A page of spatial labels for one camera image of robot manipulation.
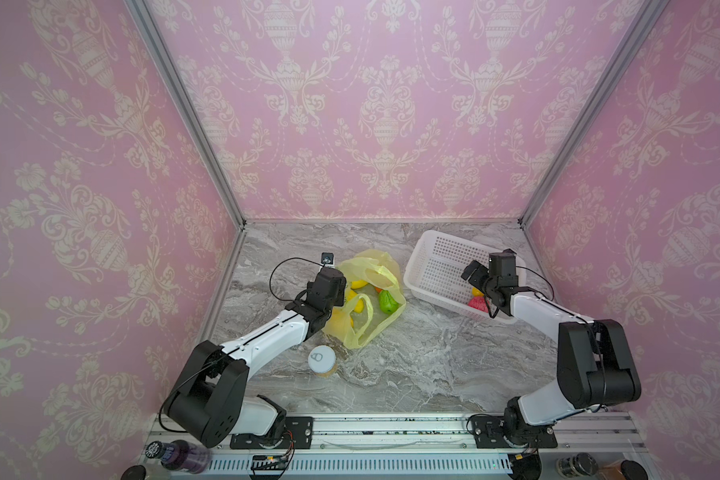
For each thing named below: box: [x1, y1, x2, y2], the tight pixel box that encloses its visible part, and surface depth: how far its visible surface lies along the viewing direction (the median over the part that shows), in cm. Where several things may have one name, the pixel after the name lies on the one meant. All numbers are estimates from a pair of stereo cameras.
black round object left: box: [120, 465, 147, 480], surface depth 62 cm
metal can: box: [556, 452, 599, 478], surface depth 64 cm
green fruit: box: [378, 290, 400, 315], surface depth 94 cm
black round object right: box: [620, 460, 649, 480], surface depth 62 cm
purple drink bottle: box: [145, 439, 212, 474], surface depth 60 cm
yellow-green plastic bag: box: [321, 249, 407, 350], surface depth 82 cm
